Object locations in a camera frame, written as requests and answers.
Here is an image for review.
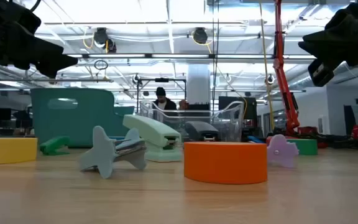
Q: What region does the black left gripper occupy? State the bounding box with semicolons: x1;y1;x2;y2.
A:
0;2;79;78

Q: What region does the teal plastic bin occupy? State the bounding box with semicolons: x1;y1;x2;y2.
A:
30;88;135;149

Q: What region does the small green stapler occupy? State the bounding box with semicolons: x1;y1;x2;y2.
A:
39;136;71;156

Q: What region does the blue-grey staple remover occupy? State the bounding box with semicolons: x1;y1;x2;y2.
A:
78;125;148;180

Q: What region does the lilac staple remover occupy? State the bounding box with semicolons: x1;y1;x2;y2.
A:
266;134;300;169

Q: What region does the small blue stapler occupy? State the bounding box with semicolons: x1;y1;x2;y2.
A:
247;135;265;144

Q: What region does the mint green stapler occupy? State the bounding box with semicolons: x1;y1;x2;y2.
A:
122;114;183;163

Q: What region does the black stapler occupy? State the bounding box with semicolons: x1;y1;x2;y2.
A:
185;121;220;142

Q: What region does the orange tape roll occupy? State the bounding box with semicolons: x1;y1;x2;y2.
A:
183;141;269;185

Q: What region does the black background monitor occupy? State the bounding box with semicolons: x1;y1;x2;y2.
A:
218;96;257;121

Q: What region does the clear plastic bin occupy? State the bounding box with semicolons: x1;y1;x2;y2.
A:
139;100;245;144

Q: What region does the black hanging cable loop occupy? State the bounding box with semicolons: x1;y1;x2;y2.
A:
94;59;109;71

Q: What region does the ceiling cable reel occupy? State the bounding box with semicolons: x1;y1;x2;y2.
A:
192;27;209;45
93;27;117;54

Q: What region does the black cable pile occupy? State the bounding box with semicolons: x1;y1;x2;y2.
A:
290;132;358;150

